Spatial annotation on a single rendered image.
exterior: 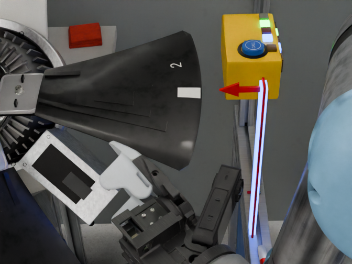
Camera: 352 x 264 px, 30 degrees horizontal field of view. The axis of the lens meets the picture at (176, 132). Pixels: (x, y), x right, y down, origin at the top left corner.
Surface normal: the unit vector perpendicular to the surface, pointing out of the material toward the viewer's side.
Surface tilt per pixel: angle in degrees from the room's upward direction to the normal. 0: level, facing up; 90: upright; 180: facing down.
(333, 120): 53
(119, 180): 14
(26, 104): 0
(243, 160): 0
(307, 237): 86
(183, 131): 24
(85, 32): 0
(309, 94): 90
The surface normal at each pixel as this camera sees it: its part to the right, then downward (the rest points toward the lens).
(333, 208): -0.36, 0.57
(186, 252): -0.11, -0.69
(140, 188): 0.03, -0.56
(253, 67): 0.00, 0.67
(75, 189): -0.02, 0.04
